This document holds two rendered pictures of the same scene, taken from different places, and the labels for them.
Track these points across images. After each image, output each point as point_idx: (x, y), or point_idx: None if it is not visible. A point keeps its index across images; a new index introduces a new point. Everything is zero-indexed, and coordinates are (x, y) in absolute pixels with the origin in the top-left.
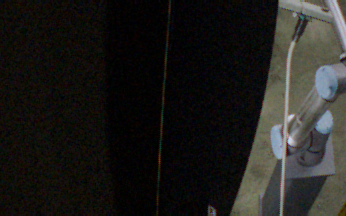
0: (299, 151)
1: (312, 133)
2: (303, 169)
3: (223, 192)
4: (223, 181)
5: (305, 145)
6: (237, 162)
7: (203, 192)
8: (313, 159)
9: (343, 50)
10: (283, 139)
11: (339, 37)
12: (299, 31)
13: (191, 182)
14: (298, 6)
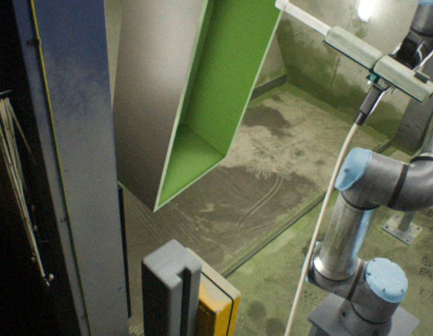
0: (331, 290)
1: (358, 281)
2: (337, 327)
3: (20, 82)
4: (12, 57)
5: (340, 288)
6: (9, 20)
7: (8, 71)
8: (355, 325)
9: (423, 150)
10: (312, 255)
11: (430, 132)
12: (363, 105)
13: None
14: (368, 54)
